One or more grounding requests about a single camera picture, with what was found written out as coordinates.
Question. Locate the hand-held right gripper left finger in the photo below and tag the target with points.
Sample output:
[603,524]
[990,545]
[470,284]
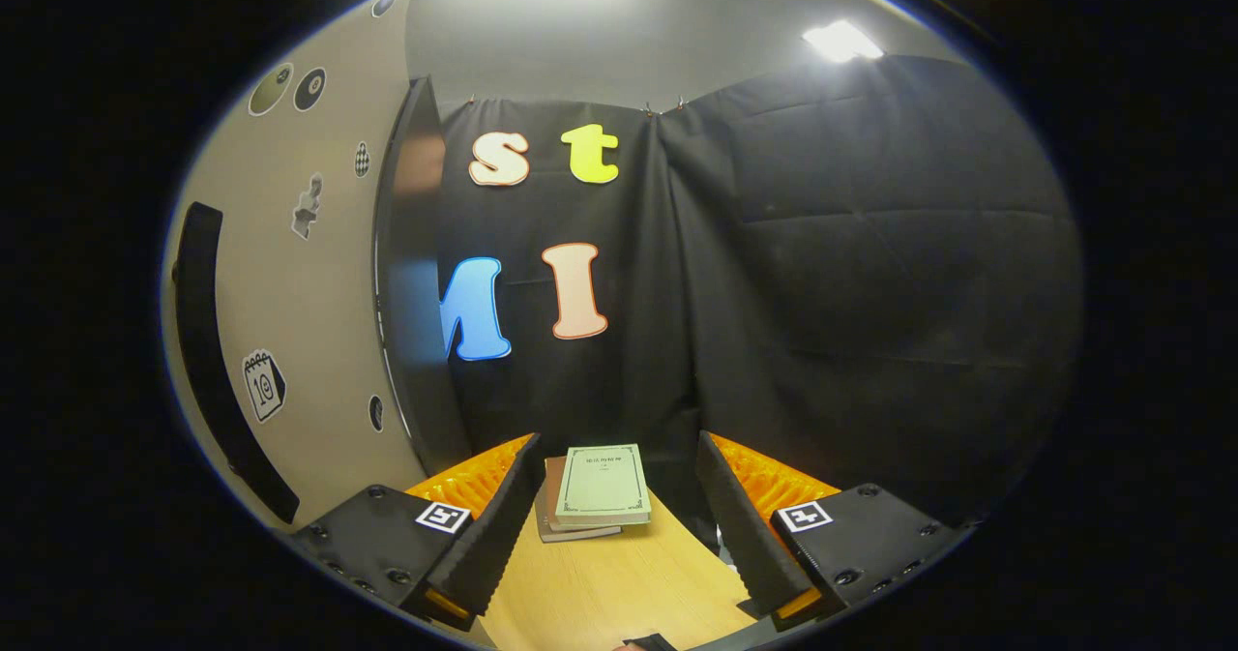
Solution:
[498,525]

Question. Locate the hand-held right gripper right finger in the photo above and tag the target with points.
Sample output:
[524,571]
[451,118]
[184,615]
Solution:
[737,535]

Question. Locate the grey cabinet door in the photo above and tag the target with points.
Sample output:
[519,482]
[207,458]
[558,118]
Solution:
[319,322]

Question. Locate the brown book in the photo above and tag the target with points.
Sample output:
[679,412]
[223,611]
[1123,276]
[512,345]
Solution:
[549,496]

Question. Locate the green book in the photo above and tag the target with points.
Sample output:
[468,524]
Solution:
[602,482]

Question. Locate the black backdrop cloth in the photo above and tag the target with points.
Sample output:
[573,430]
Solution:
[870,245]

